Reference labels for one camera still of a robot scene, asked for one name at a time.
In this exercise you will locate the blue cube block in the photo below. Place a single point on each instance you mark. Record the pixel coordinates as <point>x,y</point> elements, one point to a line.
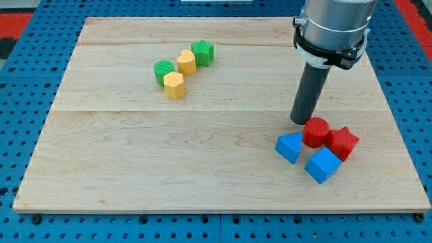
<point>322,165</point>

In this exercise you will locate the green star block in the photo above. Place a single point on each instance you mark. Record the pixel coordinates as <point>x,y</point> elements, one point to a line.
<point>203,52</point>

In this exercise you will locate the light wooden board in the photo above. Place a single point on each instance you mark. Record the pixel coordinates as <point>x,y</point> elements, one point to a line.
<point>114,143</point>

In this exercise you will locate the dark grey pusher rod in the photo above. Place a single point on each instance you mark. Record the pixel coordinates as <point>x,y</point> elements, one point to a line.
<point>311,84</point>

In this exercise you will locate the red cylinder block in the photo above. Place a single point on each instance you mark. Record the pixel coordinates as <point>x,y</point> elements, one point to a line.
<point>315,132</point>

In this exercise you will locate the red star block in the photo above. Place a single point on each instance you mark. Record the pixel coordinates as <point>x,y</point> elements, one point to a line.
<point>341,142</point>

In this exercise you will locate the yellow hexagon block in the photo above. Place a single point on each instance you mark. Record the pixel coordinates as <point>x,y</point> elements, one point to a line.
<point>174,85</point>

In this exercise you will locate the yellow heart block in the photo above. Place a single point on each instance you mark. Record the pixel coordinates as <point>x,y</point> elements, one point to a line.
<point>186,62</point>

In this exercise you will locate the green cylinder block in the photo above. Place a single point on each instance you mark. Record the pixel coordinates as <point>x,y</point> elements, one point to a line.
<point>161,68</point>

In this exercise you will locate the blue triangle block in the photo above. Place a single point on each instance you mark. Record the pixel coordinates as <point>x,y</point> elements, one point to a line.
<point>289,146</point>

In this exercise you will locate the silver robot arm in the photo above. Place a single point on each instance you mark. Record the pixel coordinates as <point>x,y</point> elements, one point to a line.
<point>334,25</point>

